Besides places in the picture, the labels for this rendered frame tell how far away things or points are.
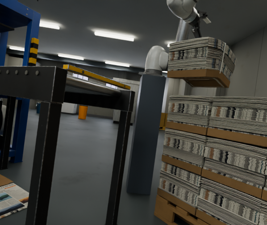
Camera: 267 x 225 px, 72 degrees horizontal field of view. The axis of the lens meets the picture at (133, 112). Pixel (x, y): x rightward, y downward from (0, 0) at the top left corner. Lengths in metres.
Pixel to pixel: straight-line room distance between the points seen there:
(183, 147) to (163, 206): 0.43
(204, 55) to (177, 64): 0.19
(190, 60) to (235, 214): 0.86
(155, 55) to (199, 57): 0.53
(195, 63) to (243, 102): 0.36
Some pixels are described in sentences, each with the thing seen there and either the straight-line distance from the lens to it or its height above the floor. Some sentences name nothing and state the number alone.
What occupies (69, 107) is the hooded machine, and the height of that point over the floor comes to 0.36.
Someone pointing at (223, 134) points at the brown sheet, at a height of 0.63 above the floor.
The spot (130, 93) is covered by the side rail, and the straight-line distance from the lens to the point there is 1.04.
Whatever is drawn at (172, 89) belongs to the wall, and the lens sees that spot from 10.29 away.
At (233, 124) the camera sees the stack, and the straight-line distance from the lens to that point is 1.06.
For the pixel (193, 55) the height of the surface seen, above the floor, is 1.07.
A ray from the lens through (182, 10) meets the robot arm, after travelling 1.22.
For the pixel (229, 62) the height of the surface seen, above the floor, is 1.09.
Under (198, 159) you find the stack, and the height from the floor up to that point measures 0.46.
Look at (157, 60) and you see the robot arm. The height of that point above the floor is 1.14.
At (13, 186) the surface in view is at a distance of 1.71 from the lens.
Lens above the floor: 0.69
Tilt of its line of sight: 1 degrees down
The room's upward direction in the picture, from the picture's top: 8 degrees clockwise
